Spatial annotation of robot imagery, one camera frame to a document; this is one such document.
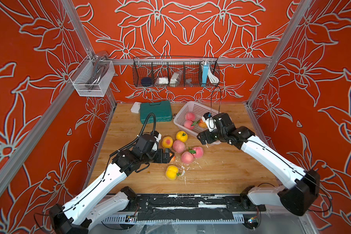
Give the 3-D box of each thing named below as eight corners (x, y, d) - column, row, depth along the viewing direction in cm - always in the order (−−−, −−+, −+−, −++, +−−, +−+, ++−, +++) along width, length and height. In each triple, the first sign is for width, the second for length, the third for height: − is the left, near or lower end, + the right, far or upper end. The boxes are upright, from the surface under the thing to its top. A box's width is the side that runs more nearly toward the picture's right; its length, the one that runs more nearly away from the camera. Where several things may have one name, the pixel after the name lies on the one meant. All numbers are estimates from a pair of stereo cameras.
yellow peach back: (181, 144, 95) (182, 140, 91) (175, 137, 99) (175, 133, 95) (188, 139, 98) (189, 135, 94) (181, 133, 101) (182, 128, 97)
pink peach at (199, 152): (193, 159, 90) (194, 155, 85) (192, 151, 94) (193, 146, 89) (202, 159, 90) (204, 155, 85) (201, 151, 94) (202, 146, 89)
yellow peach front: (164, 178, 83) (163, 174, 79) (169, 166, 87) (168, 163, 83) (174, 182, 81) (174, 179, 77) (178, 170, 86) (179, 167, 81)
